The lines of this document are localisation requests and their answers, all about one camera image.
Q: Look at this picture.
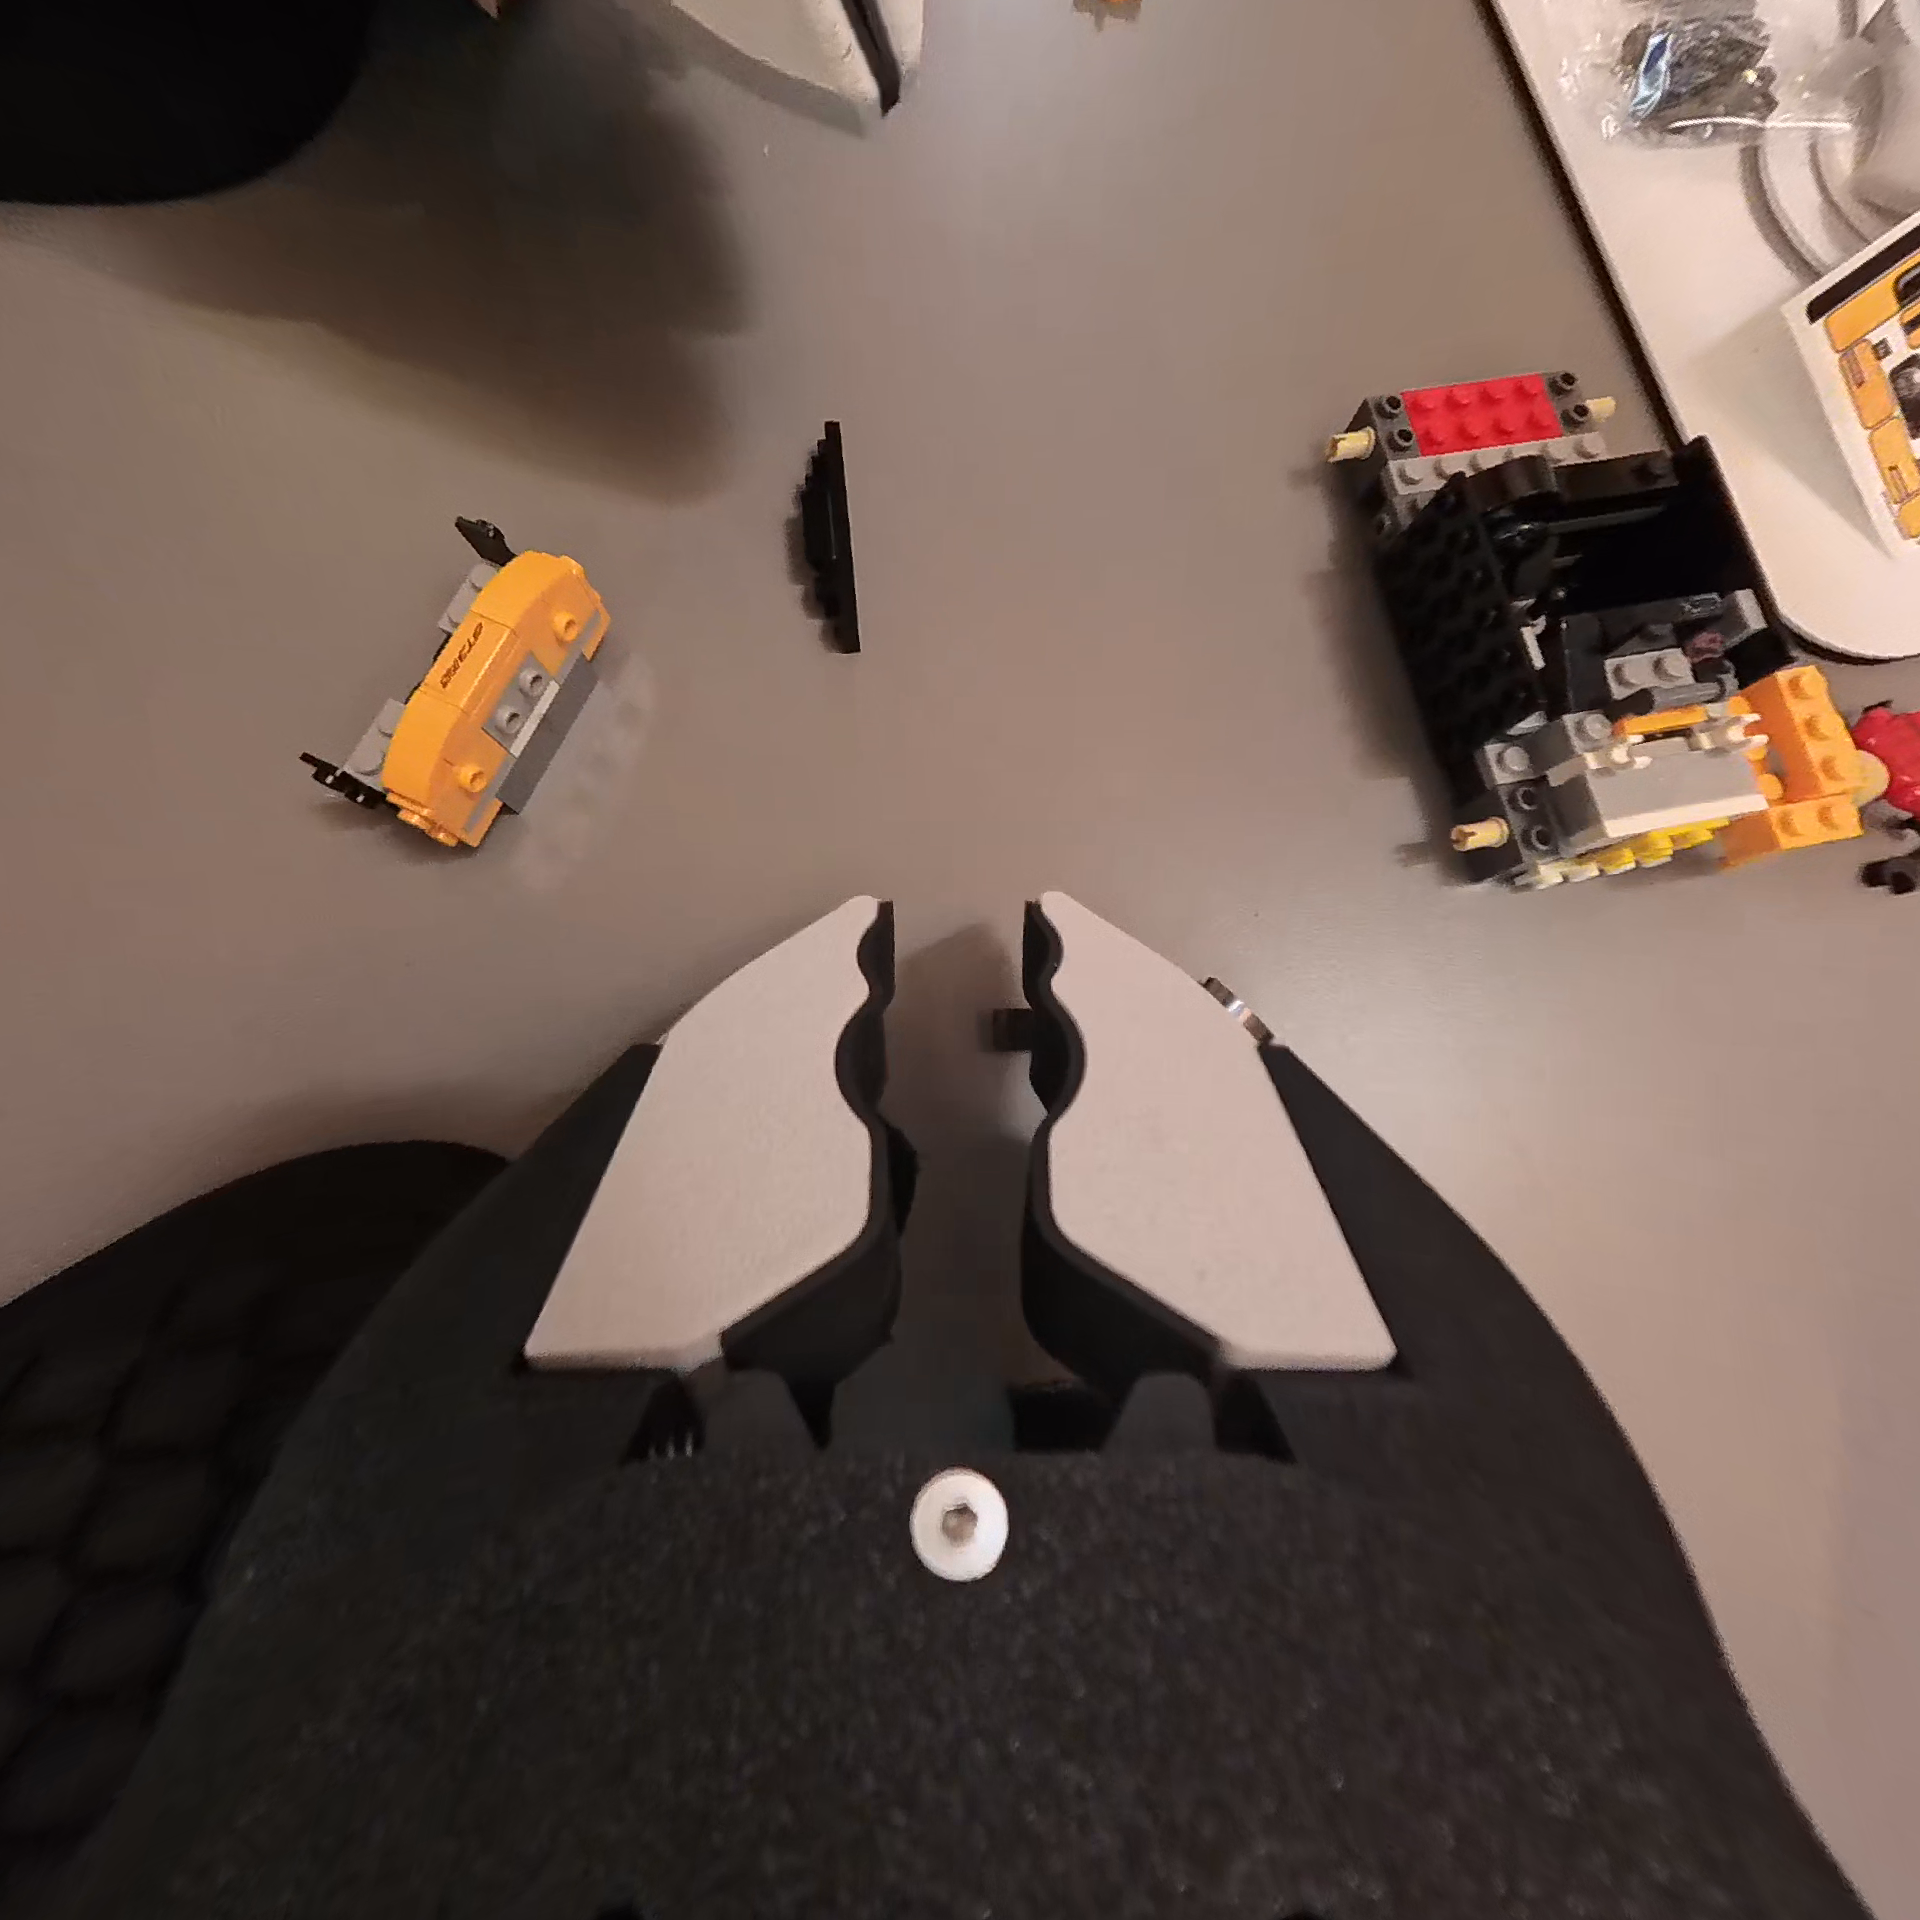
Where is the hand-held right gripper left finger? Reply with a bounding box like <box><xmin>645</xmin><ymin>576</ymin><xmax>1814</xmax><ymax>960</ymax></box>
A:
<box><xmin>526</xmin><ymin>897</ymin><xmax>899</xmax><ymax>1376</ymax></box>

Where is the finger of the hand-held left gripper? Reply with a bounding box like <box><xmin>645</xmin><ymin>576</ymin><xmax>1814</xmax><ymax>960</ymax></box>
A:
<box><xmin>667</xmin><ymin>0</ymin><xmax>906</xmax><ymax>116</ymax></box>

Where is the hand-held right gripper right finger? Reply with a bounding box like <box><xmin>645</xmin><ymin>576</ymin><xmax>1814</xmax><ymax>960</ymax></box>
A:
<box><xmin>1020</xmin><ymin>891</ymin><xmax>1402</xmax><ymax>1373</ymax></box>

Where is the long black brick plate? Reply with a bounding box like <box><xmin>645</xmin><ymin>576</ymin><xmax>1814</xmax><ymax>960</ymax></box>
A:
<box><xmin>785</xmin><ymin>421</ymin><xmax>866</xmax><ymax>656</ymax></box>

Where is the orange grey black brick assembly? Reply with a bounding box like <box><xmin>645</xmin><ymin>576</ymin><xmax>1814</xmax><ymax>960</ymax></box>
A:
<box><xmin>299</xmin><ymin>515</ymin><xmax>615</xmax><ymax>853</ymax></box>

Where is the grey desk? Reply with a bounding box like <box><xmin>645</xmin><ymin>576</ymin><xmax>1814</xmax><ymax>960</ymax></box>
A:
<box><xmin>0</xmin><ymin>0</ymin><xmax>1920</xmax><ymax>1920</ymax></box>

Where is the black toy car chassis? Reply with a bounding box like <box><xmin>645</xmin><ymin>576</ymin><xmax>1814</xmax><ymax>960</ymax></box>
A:
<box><xmin>1329</xmin><ymin>368</ymin><xmax>1870</xmax><ymax>897</ymax></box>

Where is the red toy minifigure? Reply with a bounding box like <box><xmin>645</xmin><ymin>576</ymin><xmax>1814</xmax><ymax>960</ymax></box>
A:
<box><xmin>1847</xmin><ymin>704</ymin><xmax>1920</xmax><ymax>821</ymax></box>

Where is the cluster of small silver parts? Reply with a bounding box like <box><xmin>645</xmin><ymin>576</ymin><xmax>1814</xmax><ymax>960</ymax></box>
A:
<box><xmin>1558</xmin><ymin>0</ymin><xmax>1854</xmax><ymax>146</ymax></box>

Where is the white tray with parts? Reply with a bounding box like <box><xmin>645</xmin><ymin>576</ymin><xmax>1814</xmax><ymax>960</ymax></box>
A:
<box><xmin>1486</xmin><ymin>0</ymin><xmax>1920</xmax><ymax>664</ymax></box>

